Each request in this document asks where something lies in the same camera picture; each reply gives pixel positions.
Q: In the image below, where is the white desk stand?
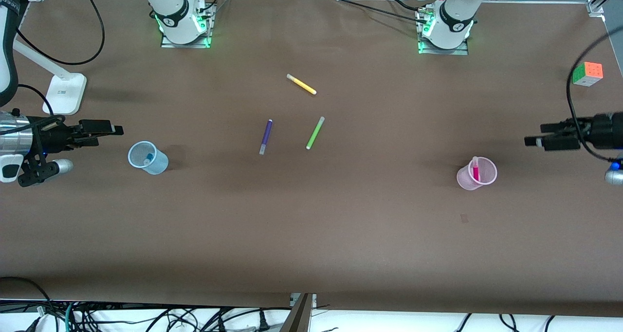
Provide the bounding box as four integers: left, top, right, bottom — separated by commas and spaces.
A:
14, 40, 87, 115

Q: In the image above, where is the colourful puzzle cube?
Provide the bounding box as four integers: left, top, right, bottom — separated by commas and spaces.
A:
572, 62, 604, 87

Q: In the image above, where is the translucent pink plastic cup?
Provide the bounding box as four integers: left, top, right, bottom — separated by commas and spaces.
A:
457, 156, 498, 190

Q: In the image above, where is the translucent blue plastic cup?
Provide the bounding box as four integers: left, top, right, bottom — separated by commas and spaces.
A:
128, 141, 169, 176

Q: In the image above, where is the purple marker pen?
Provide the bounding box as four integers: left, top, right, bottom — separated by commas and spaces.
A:
259, 119, 274, 155

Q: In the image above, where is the yellow marker pen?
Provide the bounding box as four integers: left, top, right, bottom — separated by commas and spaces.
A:
286, 74, 317, 95

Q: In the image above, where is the green marker pen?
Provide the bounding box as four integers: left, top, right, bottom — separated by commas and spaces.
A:
306, 116, 325, 150

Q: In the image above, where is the brown table cover sheet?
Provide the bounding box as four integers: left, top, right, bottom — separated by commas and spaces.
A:
0, 0, 623, 318

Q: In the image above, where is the dark table support beam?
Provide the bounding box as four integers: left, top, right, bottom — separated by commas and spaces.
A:
280, 293, 317, 332

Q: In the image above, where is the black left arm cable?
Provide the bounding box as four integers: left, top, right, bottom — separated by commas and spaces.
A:
567, 28, 623, 163

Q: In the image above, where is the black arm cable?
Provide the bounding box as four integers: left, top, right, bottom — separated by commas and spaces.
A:
17, 0, 106, 66
567, 28, 623, 163

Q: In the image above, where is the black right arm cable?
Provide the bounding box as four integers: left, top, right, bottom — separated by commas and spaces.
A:
17, 0, 106, 66

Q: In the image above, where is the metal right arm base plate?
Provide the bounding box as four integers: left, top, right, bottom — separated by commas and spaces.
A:
161, 1, 213, 49

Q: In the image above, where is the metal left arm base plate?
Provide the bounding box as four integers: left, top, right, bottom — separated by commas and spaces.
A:
418, 6, 469, 56

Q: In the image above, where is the thick black floor cable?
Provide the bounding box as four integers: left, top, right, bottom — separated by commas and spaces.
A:
0, 276, 52, 323

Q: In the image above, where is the black base power cable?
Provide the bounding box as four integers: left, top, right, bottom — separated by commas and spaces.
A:
331, 0, 429, 25

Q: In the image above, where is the black plug floor cable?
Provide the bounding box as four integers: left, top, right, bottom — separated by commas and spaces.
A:
214, 307, 273, 332

